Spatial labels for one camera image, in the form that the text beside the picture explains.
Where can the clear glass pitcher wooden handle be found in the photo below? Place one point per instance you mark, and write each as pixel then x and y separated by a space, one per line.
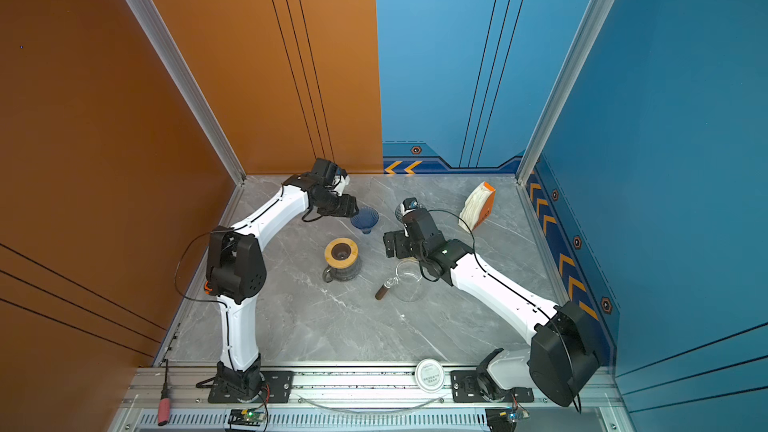
pixel 407 283

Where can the aluminium right corner post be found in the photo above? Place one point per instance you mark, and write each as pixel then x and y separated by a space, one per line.
pixel 588 30

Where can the orange coffee filter pack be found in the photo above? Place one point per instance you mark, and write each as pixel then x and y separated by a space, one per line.
pixel 477 207

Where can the green circuit board left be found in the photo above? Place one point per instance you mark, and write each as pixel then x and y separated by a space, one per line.
pixel 250 419

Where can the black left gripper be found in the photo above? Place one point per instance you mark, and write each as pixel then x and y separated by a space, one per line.
pixel 347 207

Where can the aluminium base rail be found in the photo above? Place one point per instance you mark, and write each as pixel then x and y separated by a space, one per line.
pixel 360 396

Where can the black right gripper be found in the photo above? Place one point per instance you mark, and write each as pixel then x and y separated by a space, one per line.
pixel 399 237

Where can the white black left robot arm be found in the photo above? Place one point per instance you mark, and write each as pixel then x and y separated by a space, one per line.
pixel 236 273

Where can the grey ribbed glass dripper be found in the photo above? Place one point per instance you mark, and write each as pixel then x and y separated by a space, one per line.
pixel 398 214

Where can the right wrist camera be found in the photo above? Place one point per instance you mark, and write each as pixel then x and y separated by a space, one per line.
pixel 408 205

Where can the blue ribbed glass dripper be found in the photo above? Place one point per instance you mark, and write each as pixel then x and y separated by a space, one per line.
pixel 365 220

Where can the aluminium corner post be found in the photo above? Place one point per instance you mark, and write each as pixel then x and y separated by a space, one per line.
pixel 163 43
pixel 588 30

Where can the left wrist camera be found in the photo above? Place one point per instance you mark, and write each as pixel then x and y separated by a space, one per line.
pixel 331 176

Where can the white round lid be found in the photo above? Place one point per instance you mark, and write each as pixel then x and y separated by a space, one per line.
pixel 429 376

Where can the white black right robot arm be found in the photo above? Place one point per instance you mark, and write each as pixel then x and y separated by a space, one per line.
pixel 561 355

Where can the circuit board right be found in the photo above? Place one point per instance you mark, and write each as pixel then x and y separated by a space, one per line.
pixel 505 419

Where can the red handled screwdriver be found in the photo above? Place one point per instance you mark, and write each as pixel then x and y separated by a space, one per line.
pixel 164 405

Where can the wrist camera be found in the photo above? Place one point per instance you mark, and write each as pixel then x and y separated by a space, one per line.
pixel 408 205
pixel 331 176

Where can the ribbed glass coffee server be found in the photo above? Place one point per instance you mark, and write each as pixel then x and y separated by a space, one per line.
pixel 342 271

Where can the bamboo dripper ring stand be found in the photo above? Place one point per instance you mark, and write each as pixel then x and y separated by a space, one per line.
pixel 339 249

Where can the aluminium left corner post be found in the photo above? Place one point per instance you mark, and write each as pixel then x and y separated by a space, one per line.
pixel 163 43

